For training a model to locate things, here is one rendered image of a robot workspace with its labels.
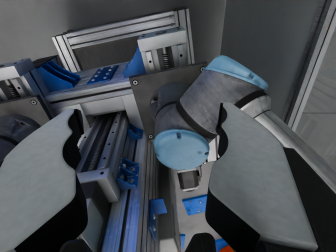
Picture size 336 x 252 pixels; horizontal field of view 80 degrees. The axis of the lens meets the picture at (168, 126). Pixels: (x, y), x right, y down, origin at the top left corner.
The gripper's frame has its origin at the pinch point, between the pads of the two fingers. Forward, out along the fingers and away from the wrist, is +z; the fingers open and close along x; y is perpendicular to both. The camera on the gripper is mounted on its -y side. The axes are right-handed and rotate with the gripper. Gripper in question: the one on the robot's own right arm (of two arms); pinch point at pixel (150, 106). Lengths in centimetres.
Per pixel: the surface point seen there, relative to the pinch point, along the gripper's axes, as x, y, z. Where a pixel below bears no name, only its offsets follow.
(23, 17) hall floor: -91, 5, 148
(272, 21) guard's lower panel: 45, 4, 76
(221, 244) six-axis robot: 80, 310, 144
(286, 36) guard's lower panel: 45, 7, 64
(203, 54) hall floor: 34, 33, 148
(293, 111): 45, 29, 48
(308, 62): 45, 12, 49
